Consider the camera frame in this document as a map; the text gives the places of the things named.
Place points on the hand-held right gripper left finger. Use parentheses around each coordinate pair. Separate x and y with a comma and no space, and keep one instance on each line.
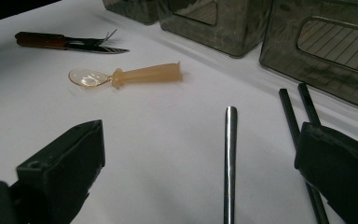
(62,171)

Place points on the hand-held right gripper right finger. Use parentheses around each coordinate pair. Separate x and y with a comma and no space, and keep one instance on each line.
(341,168)

